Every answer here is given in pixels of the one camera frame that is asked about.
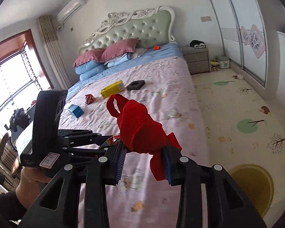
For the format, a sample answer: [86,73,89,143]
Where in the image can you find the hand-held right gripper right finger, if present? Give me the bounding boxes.
[160,146,268,228]

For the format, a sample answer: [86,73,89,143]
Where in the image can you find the white air conditioner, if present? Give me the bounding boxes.
[56,0,86,22]

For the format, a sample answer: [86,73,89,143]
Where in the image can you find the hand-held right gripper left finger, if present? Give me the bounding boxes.
[21,145,128,228]

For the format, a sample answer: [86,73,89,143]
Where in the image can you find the printed floor mat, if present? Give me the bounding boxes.
[191,68,285,228]

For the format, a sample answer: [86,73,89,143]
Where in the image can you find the blue cardboard box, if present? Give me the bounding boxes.
[67,104,84,118]

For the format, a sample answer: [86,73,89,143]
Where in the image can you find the yellow cardboard box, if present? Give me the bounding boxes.
[100,80,124,99]

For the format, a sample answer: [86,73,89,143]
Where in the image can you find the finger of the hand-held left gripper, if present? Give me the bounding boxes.
[58,129,110,146]
[62,146,113,159]

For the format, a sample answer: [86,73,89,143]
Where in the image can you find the grey nightstand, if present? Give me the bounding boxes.
[182,46,211,74]

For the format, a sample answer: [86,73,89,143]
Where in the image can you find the window with wooden frame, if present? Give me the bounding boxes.
[0,28,55,145]

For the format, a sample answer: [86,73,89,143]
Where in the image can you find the red snack bar wrapper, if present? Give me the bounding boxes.
[102,135,122,149]

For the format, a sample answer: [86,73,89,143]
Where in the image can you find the green storage box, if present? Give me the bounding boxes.
[215,55,230,69]

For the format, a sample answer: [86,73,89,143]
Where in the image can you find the beige curtain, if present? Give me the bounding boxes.
[37,15,73,91]

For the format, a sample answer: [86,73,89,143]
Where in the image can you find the pink pillow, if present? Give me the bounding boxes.
[100,38,140,63]
[73,48,107,67]

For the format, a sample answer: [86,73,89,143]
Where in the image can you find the blue bedsheet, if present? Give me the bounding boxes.
[66,42,184,95]

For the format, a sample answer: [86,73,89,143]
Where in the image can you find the person's left hand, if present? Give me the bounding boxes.
[15,165,53,196]

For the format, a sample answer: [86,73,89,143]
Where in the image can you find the black clothes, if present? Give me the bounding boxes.
[189,40,206,48]

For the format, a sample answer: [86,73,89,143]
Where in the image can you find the yellow round bin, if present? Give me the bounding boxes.
[228,164,274,218]

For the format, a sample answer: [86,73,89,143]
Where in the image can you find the white sliding door wardrobe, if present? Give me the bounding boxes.
[201,0,273,88]

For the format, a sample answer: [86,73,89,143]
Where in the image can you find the red cloth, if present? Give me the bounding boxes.
[106,93,183,181]

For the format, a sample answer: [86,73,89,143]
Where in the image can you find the bed with green tufted headboard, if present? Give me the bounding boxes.
[55,6,211,228]

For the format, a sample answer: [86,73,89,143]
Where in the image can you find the black square foam piece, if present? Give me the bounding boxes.
[126,80,146,91]

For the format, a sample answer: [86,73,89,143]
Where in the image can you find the person's left forearm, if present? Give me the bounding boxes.
[0,190,36,228]

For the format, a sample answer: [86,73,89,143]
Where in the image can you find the blue pillow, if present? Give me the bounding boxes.
[79,66,107,81]
[75,60,105,74]

